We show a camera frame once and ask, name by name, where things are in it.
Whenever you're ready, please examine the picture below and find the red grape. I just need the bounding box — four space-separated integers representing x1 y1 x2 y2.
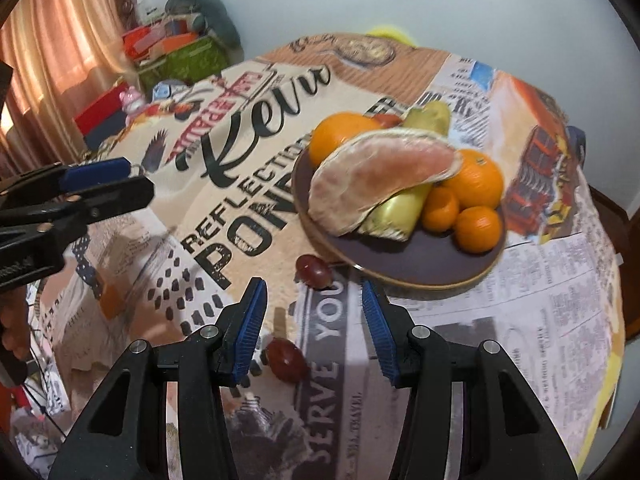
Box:
295 255 332 288
265 338 308 380

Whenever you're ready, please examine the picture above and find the person's left hand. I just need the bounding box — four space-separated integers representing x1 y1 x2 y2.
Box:
0 291 31 391

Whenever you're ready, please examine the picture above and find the peeled pomelo segment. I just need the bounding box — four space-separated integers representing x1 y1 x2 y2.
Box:
308 129 464 237

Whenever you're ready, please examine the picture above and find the orange with sticker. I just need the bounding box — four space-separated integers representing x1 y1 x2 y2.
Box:
440 148 504 210

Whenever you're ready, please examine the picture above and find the pink toy figure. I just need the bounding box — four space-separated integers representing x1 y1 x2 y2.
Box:
120 87 148 123

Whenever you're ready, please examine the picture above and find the printed newspaper tablecloth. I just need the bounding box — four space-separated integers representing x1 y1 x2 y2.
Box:
20 32 626 480

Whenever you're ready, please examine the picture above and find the yellow chair back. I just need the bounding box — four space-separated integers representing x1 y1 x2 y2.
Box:
367 22 416 46

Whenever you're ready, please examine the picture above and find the blue backpack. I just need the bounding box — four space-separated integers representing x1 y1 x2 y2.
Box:
567 127 586 161

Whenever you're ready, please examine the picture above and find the orange curtain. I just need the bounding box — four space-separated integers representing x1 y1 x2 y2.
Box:
0 0 143 161

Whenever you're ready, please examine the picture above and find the yellow-green banana piece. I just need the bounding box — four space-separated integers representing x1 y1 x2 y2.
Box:
402 100 452 133
357 182 433 242

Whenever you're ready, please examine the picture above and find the grey plush cushion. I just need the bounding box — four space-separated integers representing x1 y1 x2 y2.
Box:
165 0 244 51

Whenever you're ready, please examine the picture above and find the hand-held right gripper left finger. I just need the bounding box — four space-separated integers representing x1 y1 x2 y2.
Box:
47 276 268 480

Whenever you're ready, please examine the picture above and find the red box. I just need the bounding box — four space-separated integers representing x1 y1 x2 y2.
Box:
75 85 133 150

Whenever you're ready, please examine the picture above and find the orange box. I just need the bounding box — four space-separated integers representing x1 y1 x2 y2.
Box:
122 22 198 61

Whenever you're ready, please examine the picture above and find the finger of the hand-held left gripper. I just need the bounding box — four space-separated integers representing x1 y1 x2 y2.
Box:
0 156 136 211
0 175 155 241

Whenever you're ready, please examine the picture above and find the small mandarin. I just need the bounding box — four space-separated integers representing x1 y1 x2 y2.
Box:
453 206 503 254
420 186 461 233

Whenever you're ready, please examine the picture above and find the large orange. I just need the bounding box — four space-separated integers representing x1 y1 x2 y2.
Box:
307 112 383 170

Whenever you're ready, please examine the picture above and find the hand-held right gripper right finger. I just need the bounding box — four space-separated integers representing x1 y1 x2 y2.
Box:
361 279 581 480

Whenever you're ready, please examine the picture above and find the purple plate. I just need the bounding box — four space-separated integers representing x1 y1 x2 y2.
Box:
291 150 507 291

